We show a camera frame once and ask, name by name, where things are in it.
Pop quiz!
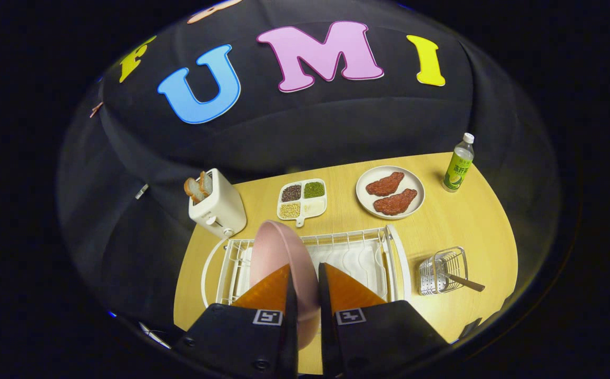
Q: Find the pink plate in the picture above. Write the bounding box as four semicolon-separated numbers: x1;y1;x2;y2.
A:
250;220;321;351

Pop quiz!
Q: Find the black backdrop cloth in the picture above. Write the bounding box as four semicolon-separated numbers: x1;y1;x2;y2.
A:
56;0;561;337

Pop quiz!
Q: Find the white toaster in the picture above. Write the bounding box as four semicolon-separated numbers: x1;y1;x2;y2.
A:
188;168;247;238

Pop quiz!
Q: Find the green label drink bottle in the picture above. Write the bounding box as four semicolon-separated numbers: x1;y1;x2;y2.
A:
442;133;475;193

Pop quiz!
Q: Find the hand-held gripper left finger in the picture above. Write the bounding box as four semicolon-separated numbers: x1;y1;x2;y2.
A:
172;263;299;379

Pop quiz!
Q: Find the cream round plate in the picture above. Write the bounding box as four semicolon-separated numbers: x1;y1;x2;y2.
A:
356;166;426;220

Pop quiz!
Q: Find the white wire dish rack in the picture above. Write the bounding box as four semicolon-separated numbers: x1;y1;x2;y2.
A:
201;225;412;308

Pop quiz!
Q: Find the white divided bean tray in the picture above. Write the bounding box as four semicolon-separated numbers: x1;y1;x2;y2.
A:
277;178;328;228

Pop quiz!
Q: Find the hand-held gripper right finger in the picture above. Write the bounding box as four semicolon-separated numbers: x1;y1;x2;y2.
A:
318;262;449;378

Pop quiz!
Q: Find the brown steak piece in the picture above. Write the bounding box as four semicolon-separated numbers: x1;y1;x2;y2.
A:
372;188;418;216
366;172;406;197

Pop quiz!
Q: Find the metal spoon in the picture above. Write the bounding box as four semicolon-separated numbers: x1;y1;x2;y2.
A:
442;271;486;292

